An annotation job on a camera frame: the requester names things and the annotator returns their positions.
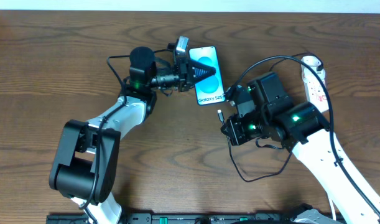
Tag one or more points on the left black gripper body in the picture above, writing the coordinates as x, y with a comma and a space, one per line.
183, 74

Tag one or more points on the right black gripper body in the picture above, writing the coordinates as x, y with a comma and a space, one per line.
232, 132

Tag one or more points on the blue Galaxy smartphone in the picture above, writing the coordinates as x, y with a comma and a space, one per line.
210, 90

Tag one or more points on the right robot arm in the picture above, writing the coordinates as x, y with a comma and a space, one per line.
265, 110

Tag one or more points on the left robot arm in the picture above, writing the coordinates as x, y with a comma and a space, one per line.
85, 164

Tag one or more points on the white USB charger adapter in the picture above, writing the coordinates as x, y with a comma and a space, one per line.
316, 65

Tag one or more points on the white power strip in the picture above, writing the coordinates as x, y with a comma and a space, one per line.
314, 91

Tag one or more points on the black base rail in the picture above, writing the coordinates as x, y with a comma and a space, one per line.
147, 218

